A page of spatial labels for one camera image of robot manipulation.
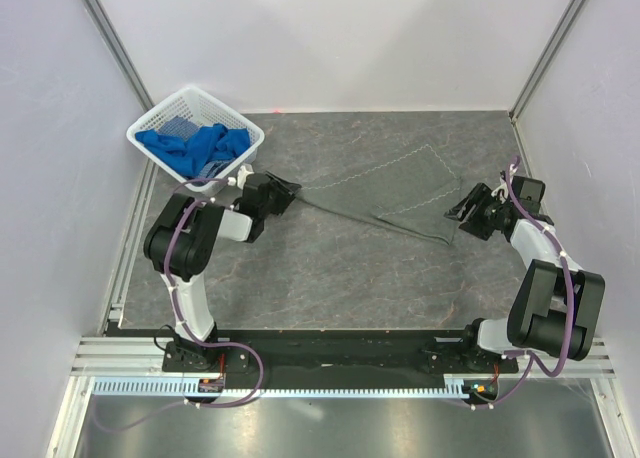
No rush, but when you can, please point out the grey green napkin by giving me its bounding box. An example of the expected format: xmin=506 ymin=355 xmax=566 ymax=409
xmin=299 ymin=144 xmax=464 ymax=245

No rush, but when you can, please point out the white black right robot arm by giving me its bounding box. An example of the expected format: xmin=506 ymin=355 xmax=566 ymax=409
xmin=445 ymin=176 xmax=605 ymax=372

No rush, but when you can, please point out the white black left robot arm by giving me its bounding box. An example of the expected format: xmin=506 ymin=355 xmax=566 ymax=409
xmin=143 ymin=167 xmax=302 ymax=371

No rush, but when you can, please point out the blue towel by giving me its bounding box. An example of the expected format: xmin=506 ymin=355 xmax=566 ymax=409
xmin=135 ymin=124 xmax=251 ymax=179

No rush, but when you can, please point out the white plastic basket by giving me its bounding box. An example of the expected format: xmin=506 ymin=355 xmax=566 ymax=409
xmin=126 ymin=86 xmax=265 ymax=196

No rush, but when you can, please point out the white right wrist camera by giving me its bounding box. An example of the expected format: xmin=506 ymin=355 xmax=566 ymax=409
xmin=491 ymin=171 xmax=515 ymax=203

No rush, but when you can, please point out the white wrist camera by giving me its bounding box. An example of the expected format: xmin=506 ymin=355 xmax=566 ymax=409
xmin=227 ymin=164 xmax=254 ymax=189
xmin=491 ymin=171 xmax=515 ymax=203

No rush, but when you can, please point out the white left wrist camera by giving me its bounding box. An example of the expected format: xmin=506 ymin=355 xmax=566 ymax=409
xmin=227 ymin=164 xmax=254 ymax=189

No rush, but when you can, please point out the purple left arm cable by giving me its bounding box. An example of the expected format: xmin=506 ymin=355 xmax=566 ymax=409
xmin=92 ymin=175 xmax=266 ymax=432

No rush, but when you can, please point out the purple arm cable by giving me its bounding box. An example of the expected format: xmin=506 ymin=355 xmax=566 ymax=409
xmin=462 ymin=155 xmax=581 ymax=413
xmin=92 ymin=175 xmax=266 ymax=432

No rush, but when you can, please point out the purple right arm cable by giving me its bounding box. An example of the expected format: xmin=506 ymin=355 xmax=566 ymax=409
xmin=462 ymin=155 xmax=581 ymax=413

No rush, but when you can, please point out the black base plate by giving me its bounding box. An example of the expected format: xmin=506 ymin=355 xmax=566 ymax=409
xmin=162 ymin=329 xmax=519 ymax=388

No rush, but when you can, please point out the grey slotted cable duct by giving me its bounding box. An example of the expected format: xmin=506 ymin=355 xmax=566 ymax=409
xmin=93 ymin=377 xmax=469 ymax=399

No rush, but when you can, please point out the aluminium frame post right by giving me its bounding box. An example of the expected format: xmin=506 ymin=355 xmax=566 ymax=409
xmin=509 ymin=0 xmax=589 ymax=124

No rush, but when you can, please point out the aluminium frame post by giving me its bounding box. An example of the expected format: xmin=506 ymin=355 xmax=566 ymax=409
xmin=81 ymin=0 xmax=154 ymax=111
xmin=509 ymin=0 xmax=589 ymax=124

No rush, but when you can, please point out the aluminium frame post left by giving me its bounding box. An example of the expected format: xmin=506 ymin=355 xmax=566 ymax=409
xmin=81 ymin=0 xmax=154 ymax=111

